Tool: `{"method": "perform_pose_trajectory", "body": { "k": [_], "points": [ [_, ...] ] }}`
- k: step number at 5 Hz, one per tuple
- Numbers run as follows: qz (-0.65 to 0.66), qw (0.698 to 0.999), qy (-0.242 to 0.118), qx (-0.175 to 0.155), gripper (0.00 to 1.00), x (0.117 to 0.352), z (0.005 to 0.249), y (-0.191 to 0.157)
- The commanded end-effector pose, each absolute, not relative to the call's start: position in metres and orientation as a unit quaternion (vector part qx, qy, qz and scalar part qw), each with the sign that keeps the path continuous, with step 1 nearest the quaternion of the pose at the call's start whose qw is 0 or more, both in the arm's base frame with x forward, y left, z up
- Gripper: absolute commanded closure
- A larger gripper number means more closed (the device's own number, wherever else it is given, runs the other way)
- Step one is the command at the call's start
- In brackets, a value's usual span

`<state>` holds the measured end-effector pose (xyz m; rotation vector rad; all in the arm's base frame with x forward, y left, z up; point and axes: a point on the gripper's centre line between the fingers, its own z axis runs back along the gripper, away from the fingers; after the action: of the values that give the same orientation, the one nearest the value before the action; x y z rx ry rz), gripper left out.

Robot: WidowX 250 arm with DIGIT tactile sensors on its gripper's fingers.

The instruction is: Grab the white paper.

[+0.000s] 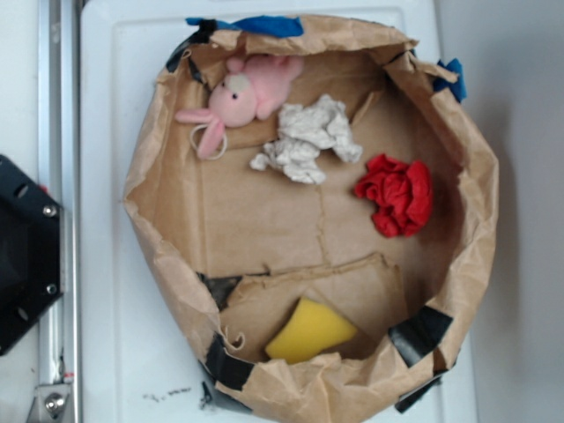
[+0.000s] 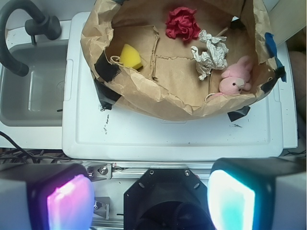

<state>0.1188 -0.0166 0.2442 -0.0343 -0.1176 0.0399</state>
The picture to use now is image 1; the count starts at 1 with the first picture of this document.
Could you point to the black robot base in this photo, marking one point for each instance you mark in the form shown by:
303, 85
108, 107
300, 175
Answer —
30, 253

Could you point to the crumpled white paper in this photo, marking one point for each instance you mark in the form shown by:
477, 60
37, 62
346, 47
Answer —
303, 133

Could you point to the crumpled red paper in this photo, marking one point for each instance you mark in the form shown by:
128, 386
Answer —
402, 193

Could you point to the brown paper bag bin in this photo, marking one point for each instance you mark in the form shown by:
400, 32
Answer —
215, 269

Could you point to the yellow sponge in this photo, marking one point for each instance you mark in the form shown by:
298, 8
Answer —
312, 328

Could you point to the pink plush bunny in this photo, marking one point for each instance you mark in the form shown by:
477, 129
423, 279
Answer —
252, 89

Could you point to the blue tape top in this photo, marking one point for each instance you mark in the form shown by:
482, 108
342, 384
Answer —
276, 26

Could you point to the white plastic tray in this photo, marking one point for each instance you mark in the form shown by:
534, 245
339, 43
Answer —
137, 365

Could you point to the aluminium frame rail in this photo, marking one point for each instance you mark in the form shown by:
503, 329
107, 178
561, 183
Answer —
58, 396

